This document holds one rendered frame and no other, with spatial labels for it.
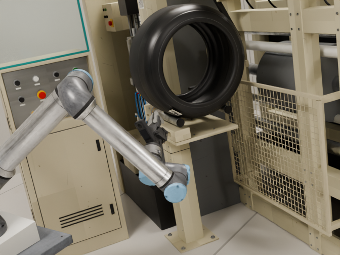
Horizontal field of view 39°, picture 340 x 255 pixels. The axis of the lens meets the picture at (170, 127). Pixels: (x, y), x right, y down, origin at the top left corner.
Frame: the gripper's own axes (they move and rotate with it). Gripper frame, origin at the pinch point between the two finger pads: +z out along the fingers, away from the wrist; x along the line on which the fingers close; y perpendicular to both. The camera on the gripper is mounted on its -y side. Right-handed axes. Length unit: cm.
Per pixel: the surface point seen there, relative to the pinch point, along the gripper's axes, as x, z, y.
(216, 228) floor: -45, -3, 114
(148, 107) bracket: -27.3, 28.8, 20.7
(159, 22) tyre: 14.4, 35.7, -19.0
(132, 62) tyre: -8.9, 28.2, -11.4
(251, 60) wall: -87, 264, 224
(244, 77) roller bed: 13, 58, 57
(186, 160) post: -31, 17, 62
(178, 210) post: -50, -4, 80
